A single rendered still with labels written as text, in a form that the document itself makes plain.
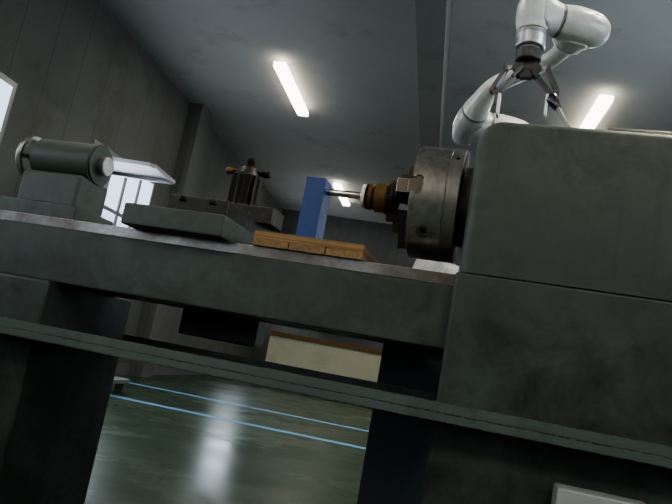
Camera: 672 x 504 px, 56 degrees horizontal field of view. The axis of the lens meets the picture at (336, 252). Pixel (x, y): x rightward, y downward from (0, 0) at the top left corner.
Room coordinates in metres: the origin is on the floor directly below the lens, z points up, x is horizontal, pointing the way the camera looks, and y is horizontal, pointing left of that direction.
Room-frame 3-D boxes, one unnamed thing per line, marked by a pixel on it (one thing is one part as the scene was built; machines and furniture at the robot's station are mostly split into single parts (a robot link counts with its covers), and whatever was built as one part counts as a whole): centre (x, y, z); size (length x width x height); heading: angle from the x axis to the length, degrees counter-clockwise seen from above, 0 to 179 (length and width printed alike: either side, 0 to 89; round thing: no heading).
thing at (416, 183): (1.63, -0.15, 1.08); 0.12 x 0.11 x 0.05; 165
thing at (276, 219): (1.92, 0.29, 1.00); 0.20 x 0.10 x 0.05; 75
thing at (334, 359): (10.78, -0.32, 0.43); 2.26 x 1.83 x 0.85; 170
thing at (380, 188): (1.73, -0.10, 1.08); 0.09 x 0.09 x 0.09; 75
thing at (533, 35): (1.74, -0.46, 1.64); 0.09 x 0.09 x 0.06
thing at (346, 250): (1.77, 0.03, 0.89); 0.36 x 0.30 x 0.04; 165
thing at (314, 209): (1.78, 0.08, 1.00); 0.08 x 0.06 x 0.23; 165
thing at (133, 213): (1.90, 0.38, 0.90); 0.53 x 0.30 x 0.06; 165
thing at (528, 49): (1.74, -0.46, 1.57); 0.08 x 0.07 x 0.09; 70
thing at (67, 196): (2.00, 0.91, 1.01); 0.30 x 0.20 x 0.29; 75
